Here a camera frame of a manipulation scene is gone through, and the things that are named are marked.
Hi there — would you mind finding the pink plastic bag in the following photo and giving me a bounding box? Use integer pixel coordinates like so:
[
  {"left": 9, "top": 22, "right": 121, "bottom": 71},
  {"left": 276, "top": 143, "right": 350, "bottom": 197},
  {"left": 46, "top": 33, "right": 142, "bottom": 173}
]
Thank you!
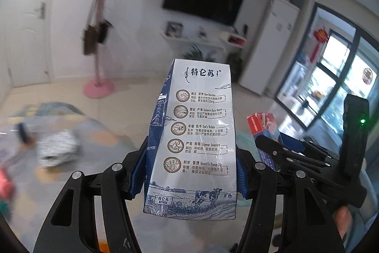
[{"left": 0, "top": 169, "right": 14, "bottom": 199}]

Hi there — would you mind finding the red blue snack box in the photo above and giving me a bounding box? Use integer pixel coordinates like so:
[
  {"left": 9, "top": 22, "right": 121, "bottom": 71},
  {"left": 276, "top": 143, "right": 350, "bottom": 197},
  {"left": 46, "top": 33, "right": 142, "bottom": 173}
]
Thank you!
[{"left": 247, "top": 112, "right": 283, "bottom": 170}]

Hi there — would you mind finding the white blue milk carton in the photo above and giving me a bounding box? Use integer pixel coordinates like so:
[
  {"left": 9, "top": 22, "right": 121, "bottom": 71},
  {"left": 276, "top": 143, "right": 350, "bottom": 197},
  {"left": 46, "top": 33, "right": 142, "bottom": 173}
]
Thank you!
[{"left": 144, "top": 59, "right": 237, "bottom": 221}]

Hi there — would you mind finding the person's right hand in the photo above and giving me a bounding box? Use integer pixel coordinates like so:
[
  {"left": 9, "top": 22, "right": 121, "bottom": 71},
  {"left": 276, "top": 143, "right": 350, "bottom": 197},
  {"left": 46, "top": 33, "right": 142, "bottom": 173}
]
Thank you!
[{"left": 333, "top": 206, "right": 352, "bottom": 239}]

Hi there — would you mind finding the patterned round tablecloth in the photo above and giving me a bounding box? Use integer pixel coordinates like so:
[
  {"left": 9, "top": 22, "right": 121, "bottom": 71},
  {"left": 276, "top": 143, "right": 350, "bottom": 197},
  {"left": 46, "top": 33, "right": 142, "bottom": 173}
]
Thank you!
[{"left": 1, "top": 107, "right": 136, "bottom": 227}]

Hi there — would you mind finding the crumpled patterned wrapper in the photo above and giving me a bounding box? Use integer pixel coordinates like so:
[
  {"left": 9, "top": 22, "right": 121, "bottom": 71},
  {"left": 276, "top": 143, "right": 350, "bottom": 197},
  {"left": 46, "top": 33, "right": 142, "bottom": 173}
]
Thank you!
[{"left": 37, "top": 130, "right": 80, "bottom": 168}]

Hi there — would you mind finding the teal plastic waste basket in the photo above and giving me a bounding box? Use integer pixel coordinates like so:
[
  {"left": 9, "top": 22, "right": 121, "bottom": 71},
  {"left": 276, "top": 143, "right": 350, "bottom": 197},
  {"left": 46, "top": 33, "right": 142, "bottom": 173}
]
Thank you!
[{"left": 236, "top": 132, "right": 260, "bottom": 206}]

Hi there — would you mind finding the pink coat rack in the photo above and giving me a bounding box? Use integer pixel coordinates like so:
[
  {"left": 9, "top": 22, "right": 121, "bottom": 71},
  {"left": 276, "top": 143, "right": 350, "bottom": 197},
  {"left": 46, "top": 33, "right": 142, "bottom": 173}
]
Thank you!
[{"left": 83, "top": 0, "right": 114, "bottom": 99}]

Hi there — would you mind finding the red chinese knot decoration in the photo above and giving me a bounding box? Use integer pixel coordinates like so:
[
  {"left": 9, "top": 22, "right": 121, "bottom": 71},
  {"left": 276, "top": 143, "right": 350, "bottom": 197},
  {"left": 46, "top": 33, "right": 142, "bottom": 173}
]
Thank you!
[{"left": 310, "top": 28, "right": 329, "bottom": 63}]

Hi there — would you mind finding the white refrigerator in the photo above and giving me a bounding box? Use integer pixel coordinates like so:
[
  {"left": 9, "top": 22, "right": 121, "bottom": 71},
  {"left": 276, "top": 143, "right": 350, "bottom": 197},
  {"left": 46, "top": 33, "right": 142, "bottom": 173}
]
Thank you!
[{"left": 239, "top": 0, "right": 299, "bottom": 96}]

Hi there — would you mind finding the black guitar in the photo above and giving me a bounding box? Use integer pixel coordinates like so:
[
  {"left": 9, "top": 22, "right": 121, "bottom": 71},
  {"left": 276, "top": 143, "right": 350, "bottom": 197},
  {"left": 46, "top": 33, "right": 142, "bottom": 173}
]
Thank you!
[{"left": 226, "top": 52, "right": 243, "bottom": 83}]

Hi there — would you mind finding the brown hanging bag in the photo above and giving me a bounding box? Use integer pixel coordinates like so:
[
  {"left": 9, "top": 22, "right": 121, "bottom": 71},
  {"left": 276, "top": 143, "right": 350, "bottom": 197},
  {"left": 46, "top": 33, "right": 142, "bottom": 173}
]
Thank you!
[{"left": 82, "top": 0, "right": 100, "bottom": 56}]

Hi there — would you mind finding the green potted plant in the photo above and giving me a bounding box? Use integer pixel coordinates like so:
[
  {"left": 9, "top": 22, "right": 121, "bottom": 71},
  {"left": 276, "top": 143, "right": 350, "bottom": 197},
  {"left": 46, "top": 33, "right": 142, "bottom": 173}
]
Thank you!
[{"left": 182, "top": 44, "right": 216, "bottom": 62}]

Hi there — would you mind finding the black hanging bag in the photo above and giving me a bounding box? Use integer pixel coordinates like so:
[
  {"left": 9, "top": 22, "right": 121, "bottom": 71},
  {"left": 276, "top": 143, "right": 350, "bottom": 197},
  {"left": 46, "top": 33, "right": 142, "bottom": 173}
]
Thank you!
[{"left": 96, "top": 0, "right": 113, "bottom": 45}]

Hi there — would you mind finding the white door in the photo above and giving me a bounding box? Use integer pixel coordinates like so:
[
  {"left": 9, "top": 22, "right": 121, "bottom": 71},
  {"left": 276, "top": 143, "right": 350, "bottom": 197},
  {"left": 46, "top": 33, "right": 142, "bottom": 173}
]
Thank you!
[{"left": 3, "top": 0, "right": 50, "bottom": 87}]

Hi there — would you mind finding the framed butterfly picture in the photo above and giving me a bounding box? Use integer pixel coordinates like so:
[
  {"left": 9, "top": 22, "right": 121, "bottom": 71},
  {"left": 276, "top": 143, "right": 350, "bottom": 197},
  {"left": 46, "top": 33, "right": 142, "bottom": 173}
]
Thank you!
[{"left": 164, "top": 21, "right": 183, "bottom": 38}]

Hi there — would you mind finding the white wall shelf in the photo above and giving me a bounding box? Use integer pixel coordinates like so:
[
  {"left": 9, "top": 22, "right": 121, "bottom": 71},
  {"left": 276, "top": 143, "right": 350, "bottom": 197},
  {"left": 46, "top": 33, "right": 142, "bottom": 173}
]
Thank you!
[{"left": 161, "top": 31, "right": 247, "bottom": 49}]

